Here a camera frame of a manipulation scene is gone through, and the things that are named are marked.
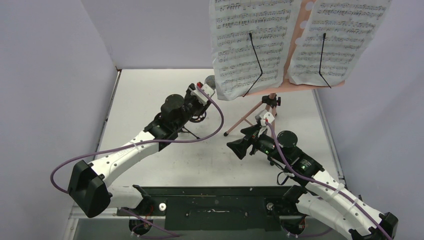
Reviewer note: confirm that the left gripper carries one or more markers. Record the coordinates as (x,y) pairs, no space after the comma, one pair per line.
(188,95)

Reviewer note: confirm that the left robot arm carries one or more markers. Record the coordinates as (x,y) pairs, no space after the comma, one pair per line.
(91,184)

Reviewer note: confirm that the purple glitter microphone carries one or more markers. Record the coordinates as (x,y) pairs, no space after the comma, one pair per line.
(210,81)

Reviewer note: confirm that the sheet music page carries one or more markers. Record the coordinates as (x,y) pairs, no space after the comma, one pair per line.
(335,36)
(250,41)

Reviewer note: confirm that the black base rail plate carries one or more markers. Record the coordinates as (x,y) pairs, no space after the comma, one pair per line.
(202,208)

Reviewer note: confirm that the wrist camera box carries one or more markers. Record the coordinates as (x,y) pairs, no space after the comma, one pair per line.
(264,117)
(202,92)

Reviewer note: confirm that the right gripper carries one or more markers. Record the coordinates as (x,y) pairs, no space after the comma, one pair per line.
(253,141)

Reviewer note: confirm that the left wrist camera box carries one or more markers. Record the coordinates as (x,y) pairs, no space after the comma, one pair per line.
(202,92)

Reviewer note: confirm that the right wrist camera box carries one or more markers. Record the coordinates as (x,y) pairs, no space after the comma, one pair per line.
(264,117)

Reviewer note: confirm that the black mini tripod mic stand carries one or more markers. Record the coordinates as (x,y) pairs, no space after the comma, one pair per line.
(195,120)

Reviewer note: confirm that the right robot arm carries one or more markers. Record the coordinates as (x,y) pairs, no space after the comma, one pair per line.
(317,193)

